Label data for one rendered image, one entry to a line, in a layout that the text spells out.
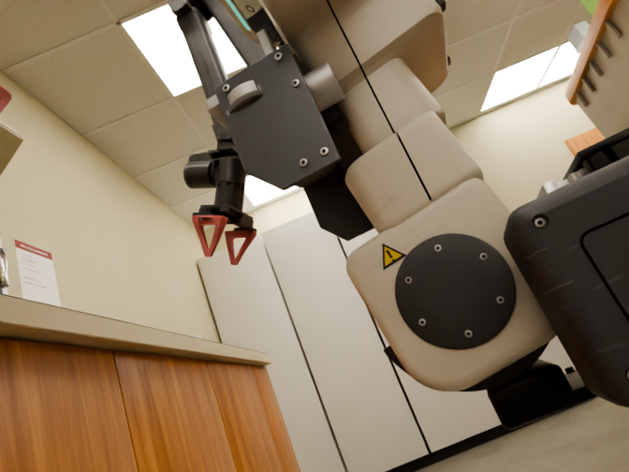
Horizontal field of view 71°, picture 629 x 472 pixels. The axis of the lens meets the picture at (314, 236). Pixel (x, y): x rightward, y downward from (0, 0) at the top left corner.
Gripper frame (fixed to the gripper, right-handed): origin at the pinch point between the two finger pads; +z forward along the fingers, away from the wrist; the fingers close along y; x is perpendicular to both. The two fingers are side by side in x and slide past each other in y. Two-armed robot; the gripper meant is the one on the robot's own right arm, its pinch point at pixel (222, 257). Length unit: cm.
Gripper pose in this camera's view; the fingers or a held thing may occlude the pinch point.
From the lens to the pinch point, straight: 88.6
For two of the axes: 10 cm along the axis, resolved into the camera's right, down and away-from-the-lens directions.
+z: -0.8, 9.8, -2.0
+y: -3.3, -2.2, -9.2
